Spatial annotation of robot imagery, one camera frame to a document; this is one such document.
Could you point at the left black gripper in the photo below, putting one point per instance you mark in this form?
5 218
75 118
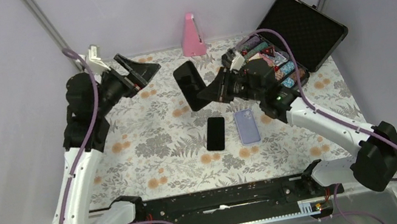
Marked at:
141 74

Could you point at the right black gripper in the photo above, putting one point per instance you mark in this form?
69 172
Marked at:
214 90

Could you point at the lilac phone case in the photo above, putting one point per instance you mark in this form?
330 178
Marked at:
247 127

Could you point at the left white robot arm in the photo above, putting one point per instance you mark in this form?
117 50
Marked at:
90 98

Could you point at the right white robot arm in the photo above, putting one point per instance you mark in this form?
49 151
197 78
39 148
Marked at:
373 149

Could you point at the black poker chip case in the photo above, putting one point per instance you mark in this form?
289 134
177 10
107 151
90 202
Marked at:
294 39

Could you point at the pink metronome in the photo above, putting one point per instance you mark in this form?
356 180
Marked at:
192 41

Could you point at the floral table mat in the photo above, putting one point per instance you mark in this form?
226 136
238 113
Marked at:
156 145

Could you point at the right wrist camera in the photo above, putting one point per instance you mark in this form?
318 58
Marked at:
237 62

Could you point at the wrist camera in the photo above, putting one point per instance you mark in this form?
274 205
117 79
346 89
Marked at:
237 62
94 61

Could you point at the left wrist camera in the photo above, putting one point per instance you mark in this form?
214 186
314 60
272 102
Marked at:
94 61

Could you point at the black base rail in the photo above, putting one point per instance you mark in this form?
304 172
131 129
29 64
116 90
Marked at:
237 204

